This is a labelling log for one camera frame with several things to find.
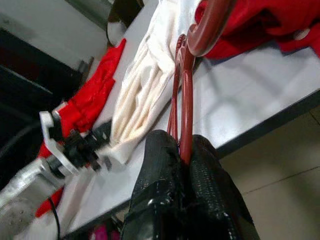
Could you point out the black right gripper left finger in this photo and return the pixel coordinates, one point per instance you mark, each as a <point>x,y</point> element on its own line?
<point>160,180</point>

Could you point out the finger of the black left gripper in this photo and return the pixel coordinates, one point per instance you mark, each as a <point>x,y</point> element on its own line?
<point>103,163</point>
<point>103,133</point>

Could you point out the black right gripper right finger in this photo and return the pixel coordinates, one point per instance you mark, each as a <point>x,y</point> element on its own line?
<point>212,190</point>

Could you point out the red knit sweater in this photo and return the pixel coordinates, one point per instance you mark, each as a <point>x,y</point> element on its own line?
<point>87,100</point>

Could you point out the white polo shirt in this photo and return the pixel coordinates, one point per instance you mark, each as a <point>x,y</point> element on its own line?
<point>140,100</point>

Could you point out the red plastic hanger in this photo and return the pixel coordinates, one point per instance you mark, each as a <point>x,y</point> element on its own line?
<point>186,100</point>

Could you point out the pink appliance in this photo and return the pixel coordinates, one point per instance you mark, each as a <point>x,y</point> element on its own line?
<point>102,233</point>

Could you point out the white table with black legs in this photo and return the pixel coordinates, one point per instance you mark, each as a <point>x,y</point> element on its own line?
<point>250,100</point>

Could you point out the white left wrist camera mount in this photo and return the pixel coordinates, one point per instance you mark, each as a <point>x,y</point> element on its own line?
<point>65,165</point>

